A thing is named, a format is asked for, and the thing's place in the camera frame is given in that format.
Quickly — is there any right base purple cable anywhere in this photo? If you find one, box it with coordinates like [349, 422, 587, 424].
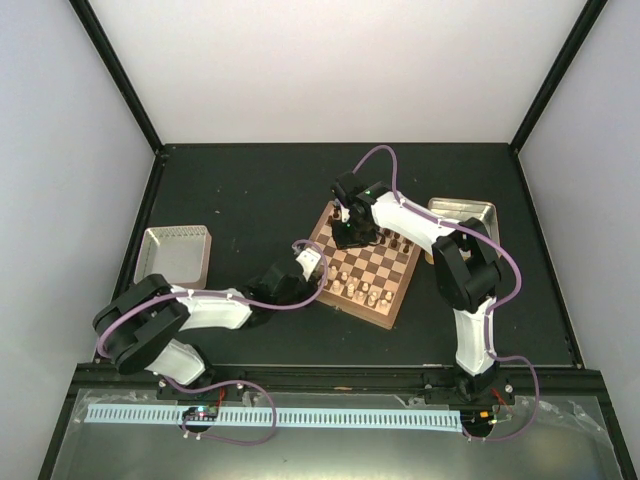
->
[459, 357, 541, 445]

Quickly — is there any light blue slotted cable duct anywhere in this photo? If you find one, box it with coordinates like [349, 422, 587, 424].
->
[84, 404, 463, 433]

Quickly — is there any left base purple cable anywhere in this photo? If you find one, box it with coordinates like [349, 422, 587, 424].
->
[169, 379, 280, 446]

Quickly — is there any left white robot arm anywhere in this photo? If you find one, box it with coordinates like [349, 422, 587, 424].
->
[93, 260, 327, 399]

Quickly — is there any row of dark chess pieces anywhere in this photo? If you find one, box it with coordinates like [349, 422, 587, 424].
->
[329, 209, 411, 253]

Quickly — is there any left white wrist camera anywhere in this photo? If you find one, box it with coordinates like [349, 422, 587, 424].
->
[295, 248, 324, 281]

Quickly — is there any wooden chess board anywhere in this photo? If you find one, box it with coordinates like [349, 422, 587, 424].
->
[310, 202, 422, 330]

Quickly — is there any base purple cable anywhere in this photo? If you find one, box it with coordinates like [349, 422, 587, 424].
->
[459, 357, 541, 445]
[169, 379, 280, 446]

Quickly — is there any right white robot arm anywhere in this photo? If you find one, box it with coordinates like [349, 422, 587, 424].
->
[331, 172, 502, 403]

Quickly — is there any pink plastic tray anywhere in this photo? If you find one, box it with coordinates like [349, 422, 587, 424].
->
[133, 225, 212, 289]

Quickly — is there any silver metal tin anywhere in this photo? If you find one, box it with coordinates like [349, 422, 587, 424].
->
[427, 197, 500, 244]

